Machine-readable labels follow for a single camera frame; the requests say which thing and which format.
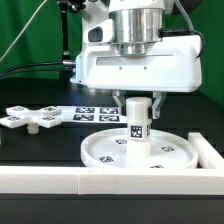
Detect black cables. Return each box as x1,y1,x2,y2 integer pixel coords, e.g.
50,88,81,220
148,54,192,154
0,61,66,80

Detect grey diagonal cable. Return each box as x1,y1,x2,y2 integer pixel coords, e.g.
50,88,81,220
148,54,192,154
0,0,48,63

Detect white obstacle fence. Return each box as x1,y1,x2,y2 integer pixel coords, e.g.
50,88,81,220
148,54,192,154
0,133,224,195

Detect black camera stand pole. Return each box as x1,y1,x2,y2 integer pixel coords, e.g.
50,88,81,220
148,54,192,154
56,0,86,85

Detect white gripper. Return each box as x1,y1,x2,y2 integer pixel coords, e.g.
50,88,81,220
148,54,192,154
73,19,203,120

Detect white cross table base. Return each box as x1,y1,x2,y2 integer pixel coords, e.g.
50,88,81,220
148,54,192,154
0,106,62,134

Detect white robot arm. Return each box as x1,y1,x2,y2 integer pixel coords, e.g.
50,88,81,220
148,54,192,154
71,0,204,119

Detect white round table top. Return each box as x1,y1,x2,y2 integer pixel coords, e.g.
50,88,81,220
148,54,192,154
81,128,198,170

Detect white marker sheet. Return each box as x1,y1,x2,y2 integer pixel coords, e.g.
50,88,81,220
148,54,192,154
58,106,126,124

